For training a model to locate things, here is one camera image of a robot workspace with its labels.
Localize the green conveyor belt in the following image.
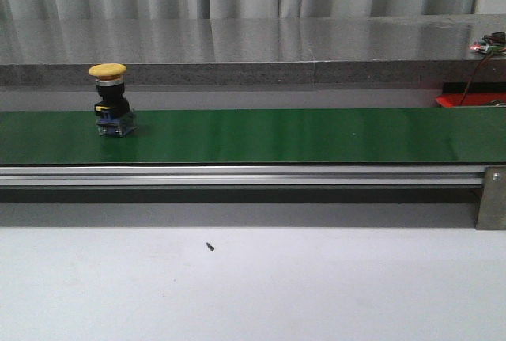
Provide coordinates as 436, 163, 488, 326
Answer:
1, 107, 505, 165

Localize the small lit circuit board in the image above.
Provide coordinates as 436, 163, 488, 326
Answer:
470, 32, 506, 55

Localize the aluminium conveyor side rail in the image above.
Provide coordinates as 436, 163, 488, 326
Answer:
1, 165, 486, 188

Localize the thin brown wire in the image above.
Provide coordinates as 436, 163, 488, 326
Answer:
458, 50, 494, 108

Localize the yellow mushroom push button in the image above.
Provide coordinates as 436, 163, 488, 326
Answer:
89, 63, 136, 137

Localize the red plastic tray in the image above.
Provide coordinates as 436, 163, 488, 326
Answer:
436, 93, 505, 108

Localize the steel conveyor support bracket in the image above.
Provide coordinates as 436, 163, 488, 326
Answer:
476, 166, 505, 230

